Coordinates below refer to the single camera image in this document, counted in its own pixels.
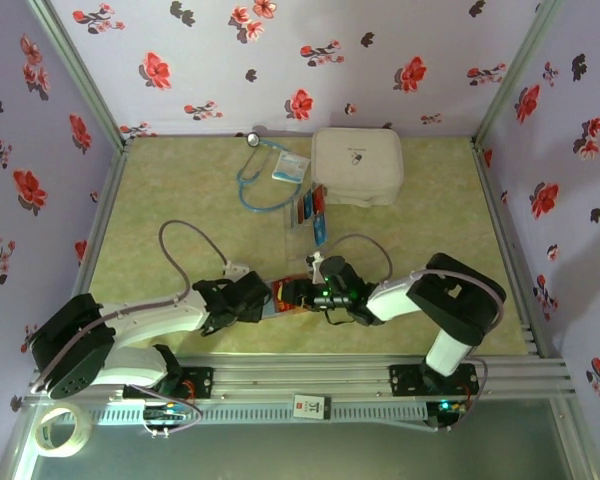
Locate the aluminium frame side rail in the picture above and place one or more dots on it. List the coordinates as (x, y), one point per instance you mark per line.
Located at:
(92, 240)
(506, 240)

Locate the aluminium frame cross rail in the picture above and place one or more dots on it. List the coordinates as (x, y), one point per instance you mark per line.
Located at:
(300, 375)

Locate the clear acrylic card stand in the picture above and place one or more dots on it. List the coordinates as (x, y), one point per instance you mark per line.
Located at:
(295, 240)

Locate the red white label card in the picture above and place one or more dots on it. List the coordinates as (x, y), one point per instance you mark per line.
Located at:
(310, 406)

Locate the aluminium upright post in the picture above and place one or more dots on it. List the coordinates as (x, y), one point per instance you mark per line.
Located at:
(515, 75)
(81, 75)

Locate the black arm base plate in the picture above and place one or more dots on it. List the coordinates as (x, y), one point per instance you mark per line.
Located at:
(200, 382)
(405, 379)

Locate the blue white sealed packet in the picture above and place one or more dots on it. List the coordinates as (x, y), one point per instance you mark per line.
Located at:
(291, 169)

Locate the blue stethoscope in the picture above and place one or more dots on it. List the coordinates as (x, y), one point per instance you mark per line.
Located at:
(252, 138)

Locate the red credit card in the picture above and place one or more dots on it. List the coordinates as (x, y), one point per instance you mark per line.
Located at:
(319, 196)
(281, 295)
(298, 210)

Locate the clear tape roll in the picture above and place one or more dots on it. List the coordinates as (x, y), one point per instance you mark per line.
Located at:
(82, 437)

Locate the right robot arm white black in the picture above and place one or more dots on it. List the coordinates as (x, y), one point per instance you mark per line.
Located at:
(455, 300)

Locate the brown leather card holder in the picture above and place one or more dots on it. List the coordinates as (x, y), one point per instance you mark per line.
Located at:
(300, 314)

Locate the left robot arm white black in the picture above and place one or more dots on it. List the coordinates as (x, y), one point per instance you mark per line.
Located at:
(75, 345)

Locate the blue credit card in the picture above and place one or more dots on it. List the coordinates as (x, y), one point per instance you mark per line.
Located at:
(321, 230)
(308, 203)

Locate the white zip pouch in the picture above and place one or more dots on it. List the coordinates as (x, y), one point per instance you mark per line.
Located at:
(357, 167)

